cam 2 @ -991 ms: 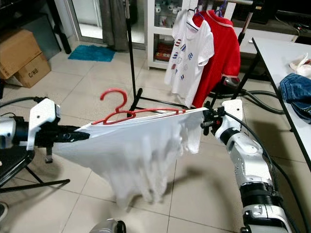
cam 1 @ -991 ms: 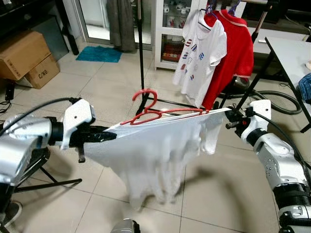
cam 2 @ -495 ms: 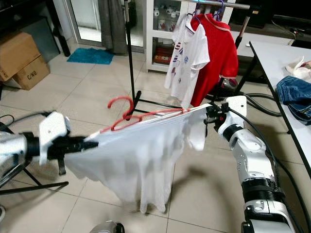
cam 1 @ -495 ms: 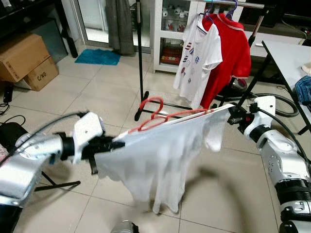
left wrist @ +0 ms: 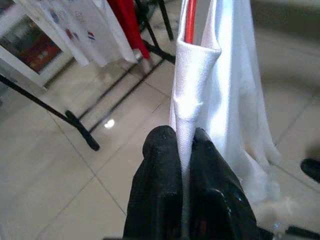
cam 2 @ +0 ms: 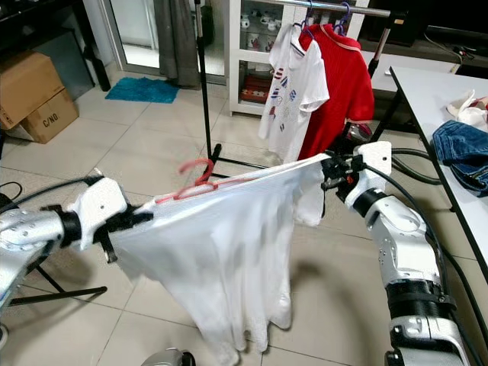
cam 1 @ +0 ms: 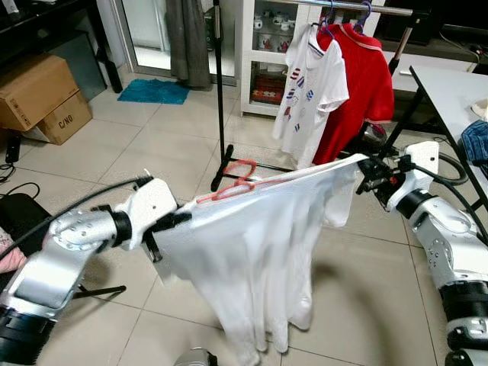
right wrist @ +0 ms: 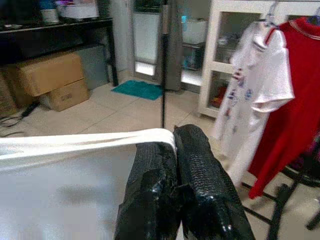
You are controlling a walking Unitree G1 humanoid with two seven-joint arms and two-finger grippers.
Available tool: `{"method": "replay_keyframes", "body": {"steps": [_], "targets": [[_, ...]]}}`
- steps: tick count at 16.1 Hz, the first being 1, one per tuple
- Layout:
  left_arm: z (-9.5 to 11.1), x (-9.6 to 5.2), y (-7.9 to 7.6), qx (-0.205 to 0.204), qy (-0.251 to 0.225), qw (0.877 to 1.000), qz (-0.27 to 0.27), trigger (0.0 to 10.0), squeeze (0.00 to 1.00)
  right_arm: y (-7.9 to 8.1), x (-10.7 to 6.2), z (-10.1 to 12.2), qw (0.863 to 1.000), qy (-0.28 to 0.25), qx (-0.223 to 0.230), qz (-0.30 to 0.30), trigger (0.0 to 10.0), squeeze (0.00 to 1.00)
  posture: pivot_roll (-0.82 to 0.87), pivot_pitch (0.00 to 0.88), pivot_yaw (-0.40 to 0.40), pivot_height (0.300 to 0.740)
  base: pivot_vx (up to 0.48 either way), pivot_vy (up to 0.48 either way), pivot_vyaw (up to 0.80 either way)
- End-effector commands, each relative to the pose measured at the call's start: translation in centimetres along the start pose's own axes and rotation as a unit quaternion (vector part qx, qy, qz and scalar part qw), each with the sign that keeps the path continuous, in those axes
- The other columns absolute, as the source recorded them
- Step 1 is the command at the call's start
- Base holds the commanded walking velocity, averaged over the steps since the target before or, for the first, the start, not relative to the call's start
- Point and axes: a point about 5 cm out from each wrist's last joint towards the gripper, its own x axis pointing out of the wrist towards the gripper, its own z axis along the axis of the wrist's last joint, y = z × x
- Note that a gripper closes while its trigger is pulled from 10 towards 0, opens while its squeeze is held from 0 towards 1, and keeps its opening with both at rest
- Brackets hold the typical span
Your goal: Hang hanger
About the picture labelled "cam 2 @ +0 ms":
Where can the red plastic clothes hanger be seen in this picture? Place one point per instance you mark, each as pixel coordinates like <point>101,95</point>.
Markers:
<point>198,185</point>

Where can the plain white shirt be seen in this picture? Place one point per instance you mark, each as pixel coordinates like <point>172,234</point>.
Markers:
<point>221,259</point>

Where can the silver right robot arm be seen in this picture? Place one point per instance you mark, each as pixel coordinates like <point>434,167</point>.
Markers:
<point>404,236</point>

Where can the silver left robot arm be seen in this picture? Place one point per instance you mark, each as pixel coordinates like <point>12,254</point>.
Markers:
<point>30,232</point>

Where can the red polo shirt striped collar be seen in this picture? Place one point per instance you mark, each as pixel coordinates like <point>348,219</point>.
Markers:
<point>347,91</point>

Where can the white printed t-shirt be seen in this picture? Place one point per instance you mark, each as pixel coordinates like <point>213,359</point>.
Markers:
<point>290,99</point>

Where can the black metal floor stand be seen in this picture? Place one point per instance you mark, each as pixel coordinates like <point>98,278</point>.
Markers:
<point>76,292</point>

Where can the red patterned box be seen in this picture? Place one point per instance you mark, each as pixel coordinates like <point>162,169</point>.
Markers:
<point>255,88</point>

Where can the blue denim jeans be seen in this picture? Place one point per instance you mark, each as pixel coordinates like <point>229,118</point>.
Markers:
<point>461,152</point>

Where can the cardboard box printed C/NO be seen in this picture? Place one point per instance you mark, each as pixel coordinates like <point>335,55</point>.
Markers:
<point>53,118</point>

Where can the teal floor mat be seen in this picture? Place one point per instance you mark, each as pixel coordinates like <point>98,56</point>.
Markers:
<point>141,90</point>

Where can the white glass-door cabinet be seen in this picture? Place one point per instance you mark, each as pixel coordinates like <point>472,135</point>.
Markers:
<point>234,61</point>

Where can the cream crumpled cloth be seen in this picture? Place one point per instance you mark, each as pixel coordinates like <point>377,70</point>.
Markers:
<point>469,114</point>

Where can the metal clothes rack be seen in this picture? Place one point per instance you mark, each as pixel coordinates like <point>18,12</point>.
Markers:
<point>203,76</point>

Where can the large plain cardboard box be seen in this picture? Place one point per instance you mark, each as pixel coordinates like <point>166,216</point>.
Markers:
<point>30,88</point>

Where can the grey curtain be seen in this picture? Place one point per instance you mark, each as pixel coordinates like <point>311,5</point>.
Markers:
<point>181,42</point>

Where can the black desk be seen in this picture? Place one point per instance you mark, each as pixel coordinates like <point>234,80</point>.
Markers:
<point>30,11</point>

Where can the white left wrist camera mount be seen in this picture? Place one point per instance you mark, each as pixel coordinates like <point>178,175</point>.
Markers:
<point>99,206</point>

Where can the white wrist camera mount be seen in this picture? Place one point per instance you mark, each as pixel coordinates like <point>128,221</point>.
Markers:
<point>99,206</point>
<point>377,160</point>

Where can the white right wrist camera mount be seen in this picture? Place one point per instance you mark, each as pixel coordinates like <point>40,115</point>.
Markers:
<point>377,160</point>

